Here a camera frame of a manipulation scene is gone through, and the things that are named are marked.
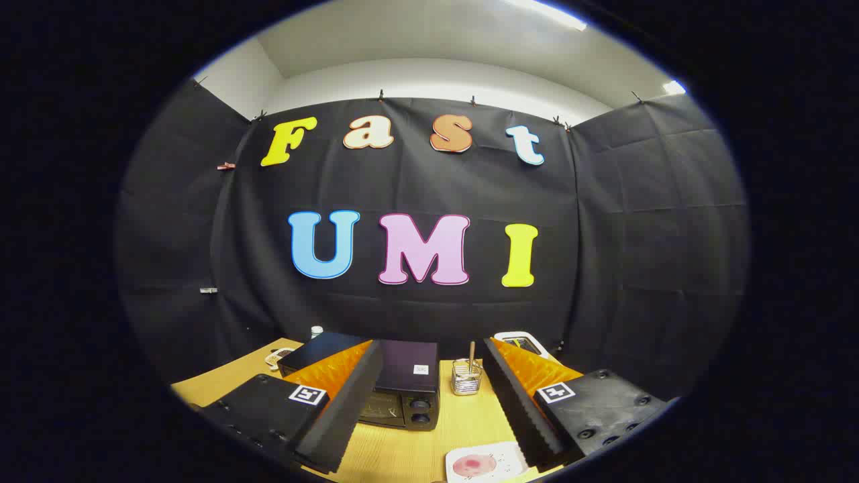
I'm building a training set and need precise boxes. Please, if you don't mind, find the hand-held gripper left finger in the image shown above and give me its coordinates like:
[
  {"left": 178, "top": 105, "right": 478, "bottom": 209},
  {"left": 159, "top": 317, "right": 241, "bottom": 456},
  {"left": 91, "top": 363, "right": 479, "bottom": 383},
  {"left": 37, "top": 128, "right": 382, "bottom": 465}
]
[{"left": 191, "top": 339, "right": 385, "bottom": 475}]

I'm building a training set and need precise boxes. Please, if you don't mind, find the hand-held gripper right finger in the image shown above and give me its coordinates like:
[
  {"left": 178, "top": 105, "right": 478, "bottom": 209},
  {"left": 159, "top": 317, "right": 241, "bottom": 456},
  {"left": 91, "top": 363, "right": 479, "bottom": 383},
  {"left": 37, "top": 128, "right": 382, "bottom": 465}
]
[{"left": 483, "top": 337, "right": 672, "bottom": 470}]

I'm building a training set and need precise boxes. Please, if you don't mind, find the white square plate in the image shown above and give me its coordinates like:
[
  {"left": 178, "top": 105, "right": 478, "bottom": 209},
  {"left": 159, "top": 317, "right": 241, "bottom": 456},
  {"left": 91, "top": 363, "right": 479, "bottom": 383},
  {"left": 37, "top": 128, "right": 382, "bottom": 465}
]
[{"left": 445, "top": 441, "right": 529, "bottom": 483}]

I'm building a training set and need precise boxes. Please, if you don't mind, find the black toaster oven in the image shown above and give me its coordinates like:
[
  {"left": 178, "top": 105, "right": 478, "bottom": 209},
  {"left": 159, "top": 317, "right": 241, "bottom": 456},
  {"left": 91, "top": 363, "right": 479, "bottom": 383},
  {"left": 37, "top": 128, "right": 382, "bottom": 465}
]
[{"left": 277, "top": 331, "right": 442, "bottom": 431}]

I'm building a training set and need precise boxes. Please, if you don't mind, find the pink ham slice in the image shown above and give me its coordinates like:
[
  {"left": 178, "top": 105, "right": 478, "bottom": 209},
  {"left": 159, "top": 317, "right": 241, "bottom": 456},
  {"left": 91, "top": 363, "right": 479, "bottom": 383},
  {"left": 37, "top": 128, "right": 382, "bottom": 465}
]
[{"left": 452, "top": 454, "right": 498, "bottom": 478}]

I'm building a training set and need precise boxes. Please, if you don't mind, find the white bread toaster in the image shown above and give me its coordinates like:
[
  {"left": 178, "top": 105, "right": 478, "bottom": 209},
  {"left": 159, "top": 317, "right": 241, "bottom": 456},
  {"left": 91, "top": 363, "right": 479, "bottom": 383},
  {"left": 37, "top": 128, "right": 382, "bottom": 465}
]
[{"left": 495, "top": 331, "right": 559, "bottom": 364}]

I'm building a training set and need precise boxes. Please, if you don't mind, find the black backdrop cloth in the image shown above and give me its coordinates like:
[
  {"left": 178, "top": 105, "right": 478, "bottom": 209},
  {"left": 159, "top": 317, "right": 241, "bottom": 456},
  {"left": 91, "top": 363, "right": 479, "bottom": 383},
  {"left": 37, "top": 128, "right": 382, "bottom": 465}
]
[{"left": 115, "top": 79, "right": 749, "bottom": 400}]

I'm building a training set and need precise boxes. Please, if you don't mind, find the wire utensil holder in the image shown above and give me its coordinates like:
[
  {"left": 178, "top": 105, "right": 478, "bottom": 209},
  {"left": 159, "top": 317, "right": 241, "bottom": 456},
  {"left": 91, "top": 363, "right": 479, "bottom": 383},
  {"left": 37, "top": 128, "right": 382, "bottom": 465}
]
[{"left": 452, "top": 359, "right": 483, "bottom": 396}]

